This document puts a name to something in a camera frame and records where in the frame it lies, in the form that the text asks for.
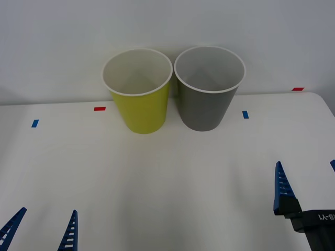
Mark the grey plastic waste bin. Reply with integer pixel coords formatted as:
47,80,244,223
174,45,247,132

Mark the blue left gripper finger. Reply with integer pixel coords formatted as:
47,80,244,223
57,209,79,251
0,207,28,251

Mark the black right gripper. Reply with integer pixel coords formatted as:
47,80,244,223
273,159,335,251

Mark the yellow-green plastic waste bin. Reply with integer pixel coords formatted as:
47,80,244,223
101,48,174,135

